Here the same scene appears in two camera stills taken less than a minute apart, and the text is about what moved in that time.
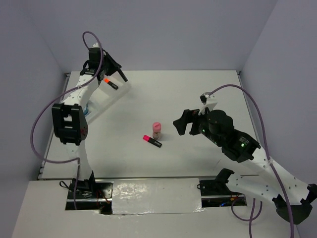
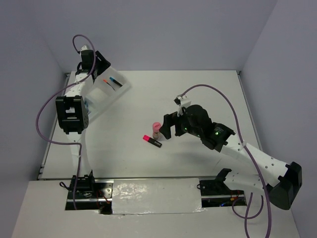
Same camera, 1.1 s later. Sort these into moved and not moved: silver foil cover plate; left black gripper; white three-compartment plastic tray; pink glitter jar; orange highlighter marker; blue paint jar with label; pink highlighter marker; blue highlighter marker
Moved: blue highlighter marker; orange highlighter marker; left black gripper
Not moved: silver foil cover plate; white three-compartment plastic tray; pink highlighter marker; pink glitter jar; blue paint jar with label
